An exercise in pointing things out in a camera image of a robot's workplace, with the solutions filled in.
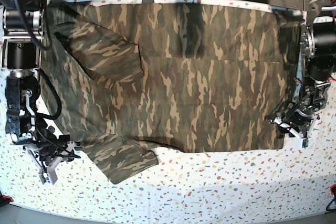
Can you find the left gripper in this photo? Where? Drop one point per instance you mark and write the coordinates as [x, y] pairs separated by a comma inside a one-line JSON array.
[[300, 129]]

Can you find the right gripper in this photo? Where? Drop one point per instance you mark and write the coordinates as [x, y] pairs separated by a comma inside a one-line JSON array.
[[48, 150]]

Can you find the camouflage T-shirt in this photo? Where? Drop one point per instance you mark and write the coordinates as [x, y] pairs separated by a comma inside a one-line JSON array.
[[195, 78]]

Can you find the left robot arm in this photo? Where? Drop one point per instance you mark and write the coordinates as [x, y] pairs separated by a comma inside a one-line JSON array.
[[317, 54]]

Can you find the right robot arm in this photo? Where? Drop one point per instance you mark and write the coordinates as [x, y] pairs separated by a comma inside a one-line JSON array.
[[26, 36]]

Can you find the red black clamp right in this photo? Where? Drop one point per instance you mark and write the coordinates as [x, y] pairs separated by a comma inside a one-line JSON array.
[[331, 205]]

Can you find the red black clamp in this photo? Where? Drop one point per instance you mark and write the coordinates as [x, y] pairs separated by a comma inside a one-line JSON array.
[[5, 200], [331, 205]]

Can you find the red black clamp left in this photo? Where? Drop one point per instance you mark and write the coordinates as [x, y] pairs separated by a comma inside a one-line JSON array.
[[5, 200]]

